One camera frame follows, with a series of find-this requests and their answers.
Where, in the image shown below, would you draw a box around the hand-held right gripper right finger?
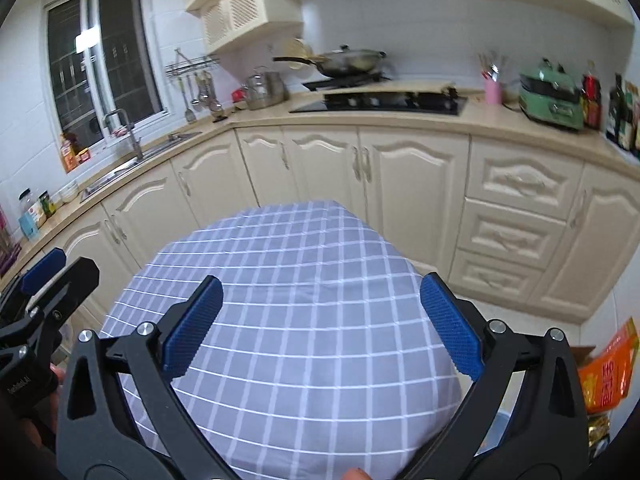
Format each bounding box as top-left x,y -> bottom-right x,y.
400,272 -> 588,480

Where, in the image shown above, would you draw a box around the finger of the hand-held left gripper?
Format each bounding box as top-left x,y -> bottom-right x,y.
0,256 -> 100,357
0,248 -> 67,323

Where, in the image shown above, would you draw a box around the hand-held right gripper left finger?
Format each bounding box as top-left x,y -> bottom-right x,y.
56,275 -> 236,480

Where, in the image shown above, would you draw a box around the light blue trash bin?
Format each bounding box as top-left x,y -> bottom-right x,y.
482,407 -> 516,456

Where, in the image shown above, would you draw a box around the person's left hand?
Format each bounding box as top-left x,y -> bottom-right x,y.
20,365 -> 68,456

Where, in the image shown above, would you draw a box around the red knife holder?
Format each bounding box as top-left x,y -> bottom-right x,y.
0,205 -> 23,276

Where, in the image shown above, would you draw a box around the blue carton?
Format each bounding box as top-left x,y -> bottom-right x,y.
19,210 -> 41,239

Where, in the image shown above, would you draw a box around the clear jar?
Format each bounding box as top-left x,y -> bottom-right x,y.
19,188 -> 48,231

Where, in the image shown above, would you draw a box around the grey checked tablecloth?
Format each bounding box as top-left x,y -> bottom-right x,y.
99,200 -> 463,480

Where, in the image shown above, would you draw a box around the orange seasoning packet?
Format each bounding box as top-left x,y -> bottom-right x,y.
60,132 -> 80,173

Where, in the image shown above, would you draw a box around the steel sink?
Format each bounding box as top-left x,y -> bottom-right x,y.
80,130 -> 203,201

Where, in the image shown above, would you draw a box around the cardboard box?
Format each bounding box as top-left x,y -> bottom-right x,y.
570,345 -> 601,367

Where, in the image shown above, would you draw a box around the steel faucet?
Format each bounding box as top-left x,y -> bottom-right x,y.
102,108 -> 144,161

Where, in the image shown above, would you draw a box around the cream lower cabinets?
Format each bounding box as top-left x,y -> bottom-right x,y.
50,125 -> 640,326

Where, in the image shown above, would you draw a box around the large orange printed bag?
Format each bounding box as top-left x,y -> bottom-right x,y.
577,317 -> 640,416

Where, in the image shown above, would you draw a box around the slotted steel spatula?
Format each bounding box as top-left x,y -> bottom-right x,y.
181,77 -> 197,123

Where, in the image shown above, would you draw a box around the steel ladle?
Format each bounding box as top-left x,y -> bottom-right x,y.
200,72 -> 224,114

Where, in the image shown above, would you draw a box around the black glass gas stove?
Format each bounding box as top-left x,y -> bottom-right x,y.
289,91 -> 468,117

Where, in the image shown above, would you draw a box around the kitchen window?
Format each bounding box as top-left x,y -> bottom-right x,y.
44,0 -> 168,148

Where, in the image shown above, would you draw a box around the green electric cooker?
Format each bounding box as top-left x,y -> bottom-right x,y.
518,58 -> 586,131

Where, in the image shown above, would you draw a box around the steel stock pot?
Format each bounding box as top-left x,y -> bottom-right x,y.
245,66 -> 290,111

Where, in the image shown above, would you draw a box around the black induction cooker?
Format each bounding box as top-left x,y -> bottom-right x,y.
301,74 -> 393,92

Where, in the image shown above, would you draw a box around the red label sauce bottle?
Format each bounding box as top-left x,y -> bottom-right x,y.
581,62 -> 603,131

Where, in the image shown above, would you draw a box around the dark glass bottle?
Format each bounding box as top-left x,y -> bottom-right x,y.
606,74 -> 628,143

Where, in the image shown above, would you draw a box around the steel wok with lid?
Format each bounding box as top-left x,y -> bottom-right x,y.
272,45 -> 388,79

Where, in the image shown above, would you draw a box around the cream round trivet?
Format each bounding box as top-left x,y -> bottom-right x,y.
292,38 -> 314,69

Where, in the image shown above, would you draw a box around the cream lattice door cabinet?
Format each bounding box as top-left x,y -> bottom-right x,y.
201,0 -> 304,53

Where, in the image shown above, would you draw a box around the wire utensil rack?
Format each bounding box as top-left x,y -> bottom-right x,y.
165,55 -> 221,78

